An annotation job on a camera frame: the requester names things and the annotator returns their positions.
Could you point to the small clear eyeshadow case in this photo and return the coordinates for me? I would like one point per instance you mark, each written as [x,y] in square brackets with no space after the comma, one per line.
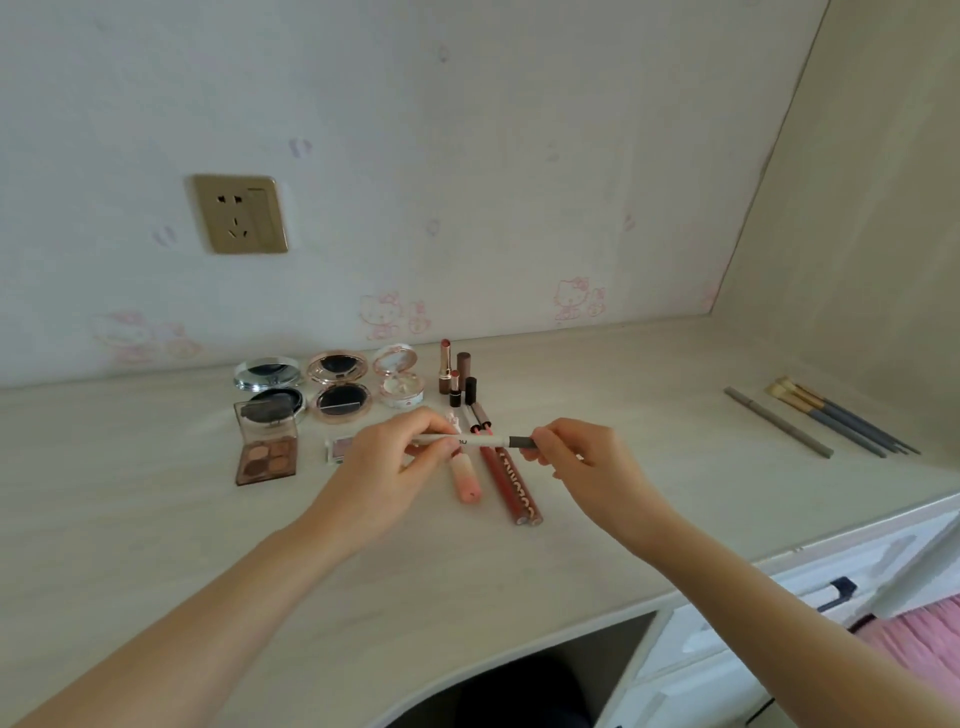
[343,450]

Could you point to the silver open compact mirror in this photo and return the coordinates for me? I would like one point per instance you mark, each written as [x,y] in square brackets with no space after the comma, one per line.
[268,386]

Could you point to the tall open brown lipstick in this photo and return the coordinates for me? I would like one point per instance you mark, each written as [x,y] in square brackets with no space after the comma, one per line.
[445,367]

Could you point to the short open dark lipstick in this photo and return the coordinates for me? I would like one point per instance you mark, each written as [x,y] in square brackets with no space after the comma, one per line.
[454,390]

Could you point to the pink fabric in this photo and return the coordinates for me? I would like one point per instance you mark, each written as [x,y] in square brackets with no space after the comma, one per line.
[919,645]

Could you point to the white makeup pen grey cap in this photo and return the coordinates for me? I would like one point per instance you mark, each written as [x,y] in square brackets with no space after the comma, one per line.
[487,439]

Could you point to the brown eyeshadow palette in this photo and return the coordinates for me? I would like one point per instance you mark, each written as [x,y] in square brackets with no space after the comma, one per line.
[266,446]

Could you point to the black lipstick cap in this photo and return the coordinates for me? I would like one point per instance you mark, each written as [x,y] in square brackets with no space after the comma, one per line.
[470,390]

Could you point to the person's left forearm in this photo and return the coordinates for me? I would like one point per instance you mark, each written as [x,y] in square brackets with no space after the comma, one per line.
[202,630]

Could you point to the person's left thumb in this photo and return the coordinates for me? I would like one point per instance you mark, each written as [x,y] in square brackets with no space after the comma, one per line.
[435,452]

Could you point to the pink lip gloss tube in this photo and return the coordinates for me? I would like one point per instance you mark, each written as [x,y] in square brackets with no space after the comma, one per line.
[465,480]

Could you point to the person's left hand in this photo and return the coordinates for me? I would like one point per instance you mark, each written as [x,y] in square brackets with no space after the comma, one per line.
[375,480]

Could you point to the person's right hand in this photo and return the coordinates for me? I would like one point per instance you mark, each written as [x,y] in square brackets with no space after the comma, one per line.
[600,480]

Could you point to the white pink floral compact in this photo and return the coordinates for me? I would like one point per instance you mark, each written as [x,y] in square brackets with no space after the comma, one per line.
[399,379]

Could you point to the person's right forearm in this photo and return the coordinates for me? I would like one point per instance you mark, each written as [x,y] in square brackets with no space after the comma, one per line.
[780,645]

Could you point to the red patterned lip gloss tube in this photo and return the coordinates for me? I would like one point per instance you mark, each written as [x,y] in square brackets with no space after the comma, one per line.
[510,487]

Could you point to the brown lipstick cap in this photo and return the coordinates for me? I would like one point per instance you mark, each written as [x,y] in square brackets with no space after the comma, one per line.
[463,367]

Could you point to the grey eyebrow pencil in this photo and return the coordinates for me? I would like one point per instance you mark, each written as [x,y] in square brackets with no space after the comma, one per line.
[780,424]

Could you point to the rose gold open compact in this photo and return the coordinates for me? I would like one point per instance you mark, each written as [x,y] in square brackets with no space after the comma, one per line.
[339,386]

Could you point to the gold wall socket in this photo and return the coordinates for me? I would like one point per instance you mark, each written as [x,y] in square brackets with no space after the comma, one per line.
[240,214]

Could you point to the person's right thumb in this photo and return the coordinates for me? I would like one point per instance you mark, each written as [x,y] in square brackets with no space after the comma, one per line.
[541,450]

